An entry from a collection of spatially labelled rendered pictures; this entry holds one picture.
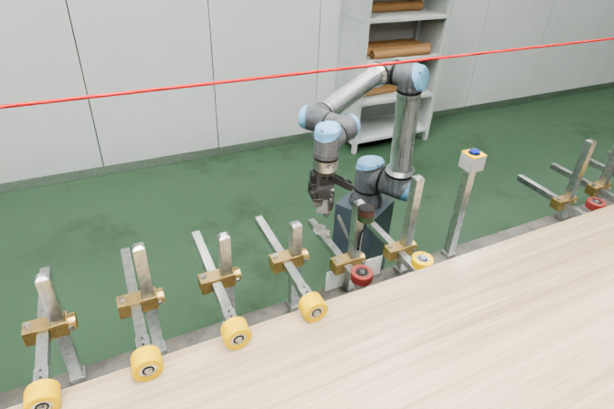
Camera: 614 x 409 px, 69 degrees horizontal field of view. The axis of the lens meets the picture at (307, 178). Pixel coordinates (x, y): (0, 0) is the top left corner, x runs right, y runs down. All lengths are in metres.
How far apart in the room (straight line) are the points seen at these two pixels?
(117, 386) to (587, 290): 1.54
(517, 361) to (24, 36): 3.51
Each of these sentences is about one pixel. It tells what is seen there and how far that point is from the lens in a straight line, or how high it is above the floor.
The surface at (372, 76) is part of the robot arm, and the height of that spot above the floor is 1.40.
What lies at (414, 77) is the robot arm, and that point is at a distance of 2.03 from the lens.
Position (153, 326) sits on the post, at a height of 0.84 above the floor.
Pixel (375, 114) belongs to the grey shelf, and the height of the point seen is 0.17.
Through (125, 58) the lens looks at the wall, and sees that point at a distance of 3.84.
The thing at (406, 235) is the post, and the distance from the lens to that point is 1.83.
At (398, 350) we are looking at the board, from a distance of 1.43.
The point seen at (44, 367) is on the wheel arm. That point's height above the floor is 0.96.
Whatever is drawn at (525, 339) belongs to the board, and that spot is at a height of 0.90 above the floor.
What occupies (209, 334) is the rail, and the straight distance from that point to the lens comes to 1.71.
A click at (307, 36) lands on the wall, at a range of 4.21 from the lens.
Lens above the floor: 2.00
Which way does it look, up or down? 31 degrees down
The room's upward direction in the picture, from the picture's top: 2 degrees clockwise
